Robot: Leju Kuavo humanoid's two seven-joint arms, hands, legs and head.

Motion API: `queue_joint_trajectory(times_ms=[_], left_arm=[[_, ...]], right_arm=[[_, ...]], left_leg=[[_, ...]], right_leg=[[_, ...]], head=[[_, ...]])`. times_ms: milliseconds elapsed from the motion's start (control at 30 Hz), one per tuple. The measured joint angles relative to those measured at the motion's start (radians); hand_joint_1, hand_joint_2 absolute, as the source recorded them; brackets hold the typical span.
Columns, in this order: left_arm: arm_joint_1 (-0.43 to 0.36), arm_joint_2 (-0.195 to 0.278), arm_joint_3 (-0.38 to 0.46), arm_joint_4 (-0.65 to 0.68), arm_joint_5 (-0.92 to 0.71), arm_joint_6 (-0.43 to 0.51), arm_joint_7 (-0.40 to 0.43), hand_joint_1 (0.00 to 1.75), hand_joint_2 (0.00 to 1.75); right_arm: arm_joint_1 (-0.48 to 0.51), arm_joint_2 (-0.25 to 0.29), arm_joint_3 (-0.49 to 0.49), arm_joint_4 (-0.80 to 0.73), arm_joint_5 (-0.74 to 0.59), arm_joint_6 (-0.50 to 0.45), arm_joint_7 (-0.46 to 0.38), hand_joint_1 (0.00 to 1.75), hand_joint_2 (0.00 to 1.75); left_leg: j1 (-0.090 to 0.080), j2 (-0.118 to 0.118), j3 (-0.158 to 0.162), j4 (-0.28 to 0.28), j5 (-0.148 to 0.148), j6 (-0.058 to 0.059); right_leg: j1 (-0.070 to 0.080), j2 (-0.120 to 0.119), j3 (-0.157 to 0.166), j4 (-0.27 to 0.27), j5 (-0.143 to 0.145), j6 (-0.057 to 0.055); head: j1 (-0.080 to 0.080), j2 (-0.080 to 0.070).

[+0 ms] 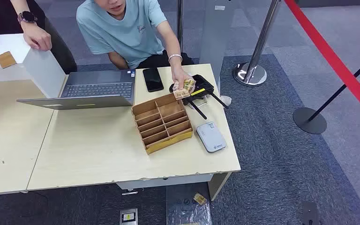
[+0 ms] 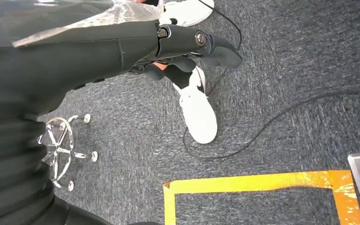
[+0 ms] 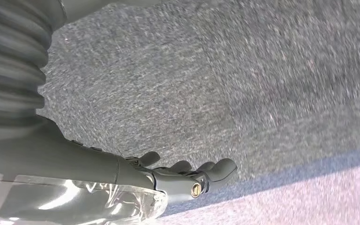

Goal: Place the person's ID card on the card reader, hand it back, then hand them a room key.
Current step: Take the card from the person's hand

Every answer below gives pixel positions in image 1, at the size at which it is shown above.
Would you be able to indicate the black smartphone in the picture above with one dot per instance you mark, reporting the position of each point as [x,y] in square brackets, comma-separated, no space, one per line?
[153,79]

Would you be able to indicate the black wristwatch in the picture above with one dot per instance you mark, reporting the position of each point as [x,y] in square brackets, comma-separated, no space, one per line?
[27,17]

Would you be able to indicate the person's right forearm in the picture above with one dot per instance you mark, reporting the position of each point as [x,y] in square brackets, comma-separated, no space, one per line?
[118,60]

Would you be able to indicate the person's left hand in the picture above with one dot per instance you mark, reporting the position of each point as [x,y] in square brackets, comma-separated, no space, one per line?
[180,76]

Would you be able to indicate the wooden card organizer box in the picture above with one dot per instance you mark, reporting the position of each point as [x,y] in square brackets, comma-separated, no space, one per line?
[161,124]

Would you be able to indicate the white desk frame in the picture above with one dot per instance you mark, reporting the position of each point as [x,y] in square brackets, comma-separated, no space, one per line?
[164,181]

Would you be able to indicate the small silver bracket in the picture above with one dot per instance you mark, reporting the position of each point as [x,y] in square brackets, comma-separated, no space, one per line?
[129,192]

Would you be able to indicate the black remote controller with antennas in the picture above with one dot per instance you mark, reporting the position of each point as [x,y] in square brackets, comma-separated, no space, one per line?
[203,85]

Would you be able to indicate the black stanchion post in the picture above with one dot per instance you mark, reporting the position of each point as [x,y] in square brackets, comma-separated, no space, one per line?
[309,121]

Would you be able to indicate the person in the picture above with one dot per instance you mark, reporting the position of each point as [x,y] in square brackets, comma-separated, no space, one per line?
[127,31]
[59,46]

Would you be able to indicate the small wooden square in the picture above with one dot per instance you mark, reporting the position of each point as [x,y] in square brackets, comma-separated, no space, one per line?
[6,59]

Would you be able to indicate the thin chrome pole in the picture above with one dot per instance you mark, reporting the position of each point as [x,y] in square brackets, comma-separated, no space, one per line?
[180,24]

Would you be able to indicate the silver floor socket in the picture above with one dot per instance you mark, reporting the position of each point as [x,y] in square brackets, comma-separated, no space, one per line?
[128,216]

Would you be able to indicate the chrome stanchion post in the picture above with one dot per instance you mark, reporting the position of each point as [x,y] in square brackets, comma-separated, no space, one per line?
[251,73]

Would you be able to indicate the clear plastic sheet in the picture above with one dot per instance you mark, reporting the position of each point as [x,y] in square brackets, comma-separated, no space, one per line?
[186,214]

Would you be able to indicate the stack of hotel cards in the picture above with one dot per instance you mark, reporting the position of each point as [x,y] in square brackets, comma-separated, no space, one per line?
[184,91]

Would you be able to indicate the person's hand with wristwatch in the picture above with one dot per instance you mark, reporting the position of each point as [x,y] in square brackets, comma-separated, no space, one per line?
[37,37]

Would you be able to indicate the person's left forearm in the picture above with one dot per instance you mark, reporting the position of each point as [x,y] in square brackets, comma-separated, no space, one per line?
[170,40]

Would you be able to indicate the red barrier belt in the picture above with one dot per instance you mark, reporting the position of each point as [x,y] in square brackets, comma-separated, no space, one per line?
[329,52]

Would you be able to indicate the person's forearm with wristwatch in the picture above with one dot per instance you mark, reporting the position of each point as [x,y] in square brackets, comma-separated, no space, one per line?
[20,6]

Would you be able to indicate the white box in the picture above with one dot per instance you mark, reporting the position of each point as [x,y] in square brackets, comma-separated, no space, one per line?
[40,71]

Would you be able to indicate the black floor plate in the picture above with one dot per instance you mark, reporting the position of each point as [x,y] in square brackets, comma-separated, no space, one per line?
[310,214]

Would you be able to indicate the hotel card on floor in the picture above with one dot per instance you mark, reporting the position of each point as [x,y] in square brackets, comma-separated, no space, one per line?
[200,198]

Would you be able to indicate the grey laptop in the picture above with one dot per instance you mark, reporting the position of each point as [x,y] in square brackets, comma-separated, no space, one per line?
[99,88]

